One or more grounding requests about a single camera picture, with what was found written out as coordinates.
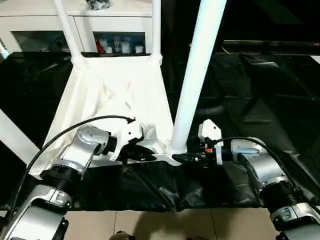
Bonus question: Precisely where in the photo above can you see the long black bar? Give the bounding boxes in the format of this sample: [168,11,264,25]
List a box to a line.
[222,40,320,53]

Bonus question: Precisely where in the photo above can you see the white cabinet with glass doors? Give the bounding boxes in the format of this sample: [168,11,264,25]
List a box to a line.
[0,0,153,55]

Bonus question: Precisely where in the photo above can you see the grey metal clutter object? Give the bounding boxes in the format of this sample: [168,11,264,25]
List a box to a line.
[86,0,111,11]

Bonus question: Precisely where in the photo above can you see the white plastic table leg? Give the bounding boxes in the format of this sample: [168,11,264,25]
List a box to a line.
[52,0,88,68]
[0,109,40,166]
[151,0,163,65]
[169,0,228,155]

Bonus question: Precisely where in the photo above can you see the white plastic table top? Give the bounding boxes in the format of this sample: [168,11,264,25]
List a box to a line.
[27,54,181,178]

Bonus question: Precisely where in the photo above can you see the glossy black mat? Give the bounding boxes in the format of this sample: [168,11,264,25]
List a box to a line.
[0,50,320,213]

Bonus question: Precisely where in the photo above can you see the black left robot foot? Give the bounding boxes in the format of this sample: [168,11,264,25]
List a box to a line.
[110,231,136,240]

